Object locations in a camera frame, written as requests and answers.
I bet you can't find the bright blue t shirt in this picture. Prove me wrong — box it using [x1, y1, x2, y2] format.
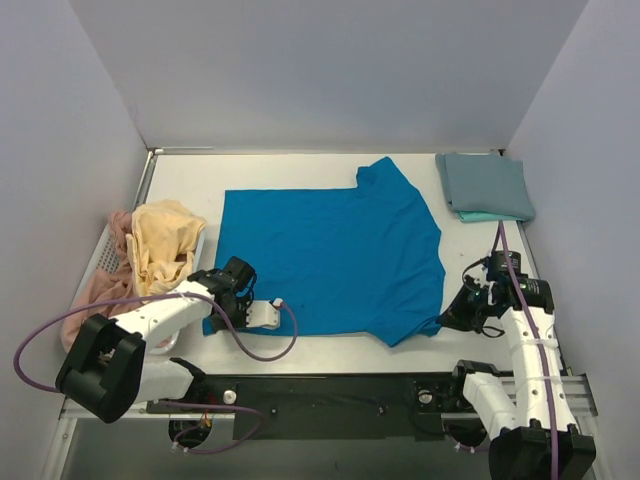
[215, 157, 445, 347]

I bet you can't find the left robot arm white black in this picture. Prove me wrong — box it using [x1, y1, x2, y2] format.
[55, 257, 257, 424]

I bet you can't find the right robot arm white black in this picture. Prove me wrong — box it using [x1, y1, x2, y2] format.
[438, 250, 596, 479]

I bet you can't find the pale yellow t shirt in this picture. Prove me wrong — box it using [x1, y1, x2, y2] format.
[126, 200, 206, 297]

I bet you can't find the folded teal t shirt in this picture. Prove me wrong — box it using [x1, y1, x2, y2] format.
[458, 211, 521, 223]

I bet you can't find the dusty pink t shirt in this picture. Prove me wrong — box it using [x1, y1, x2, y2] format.
[60, 211, 142, 352]

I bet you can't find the folded grey-blue t shirt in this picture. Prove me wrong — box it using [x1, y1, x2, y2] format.
[435, 153, 535, 221]

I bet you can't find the white perforated plastic basket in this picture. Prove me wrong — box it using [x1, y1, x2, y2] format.
[97, 219, 209, 357]

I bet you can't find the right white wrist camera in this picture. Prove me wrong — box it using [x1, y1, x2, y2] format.
[481, 250, 509, 282]

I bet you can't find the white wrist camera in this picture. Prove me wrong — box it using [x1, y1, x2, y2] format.
[481, 250, 509, 282]
[245, 298, 283, 330]

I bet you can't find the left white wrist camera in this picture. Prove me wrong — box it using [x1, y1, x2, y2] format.
[245, 298, 283, 330]

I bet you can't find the aluminium rail frame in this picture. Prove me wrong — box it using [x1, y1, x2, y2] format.
[59, 375, 598, 421]

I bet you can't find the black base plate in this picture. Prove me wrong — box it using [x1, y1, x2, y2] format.
[146, 373, 487, 447]

